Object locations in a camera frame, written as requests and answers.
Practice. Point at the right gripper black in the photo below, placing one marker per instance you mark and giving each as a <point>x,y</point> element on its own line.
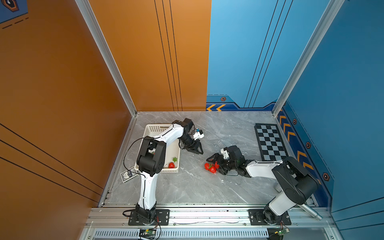
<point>216,157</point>

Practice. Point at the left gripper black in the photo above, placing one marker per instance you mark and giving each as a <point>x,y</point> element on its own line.
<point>194,149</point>

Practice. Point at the clear plastic clamshell container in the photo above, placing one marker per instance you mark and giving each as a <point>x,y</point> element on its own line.
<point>212,165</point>

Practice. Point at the white perforated plastic basket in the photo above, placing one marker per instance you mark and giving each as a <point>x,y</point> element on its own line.
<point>170,153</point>

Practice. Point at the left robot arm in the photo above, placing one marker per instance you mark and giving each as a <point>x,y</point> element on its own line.
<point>151,160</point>

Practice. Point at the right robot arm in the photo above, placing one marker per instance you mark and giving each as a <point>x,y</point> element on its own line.
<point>297,183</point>

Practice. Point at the black white chessboard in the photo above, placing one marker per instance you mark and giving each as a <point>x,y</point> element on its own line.
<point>270,142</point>

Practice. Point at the green circuit board left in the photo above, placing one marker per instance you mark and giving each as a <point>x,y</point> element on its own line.
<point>147,234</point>

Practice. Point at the green circuit board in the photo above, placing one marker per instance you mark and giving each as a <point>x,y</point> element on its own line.
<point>277,234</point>
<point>147,234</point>

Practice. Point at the green circuit board right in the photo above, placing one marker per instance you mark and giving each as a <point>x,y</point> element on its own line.
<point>277,234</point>

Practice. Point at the silver microphone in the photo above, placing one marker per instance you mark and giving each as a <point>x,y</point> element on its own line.
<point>311,212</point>

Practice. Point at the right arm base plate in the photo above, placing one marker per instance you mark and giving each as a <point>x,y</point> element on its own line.
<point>259,217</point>

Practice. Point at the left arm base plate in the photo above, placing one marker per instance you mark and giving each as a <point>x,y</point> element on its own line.
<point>158,217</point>

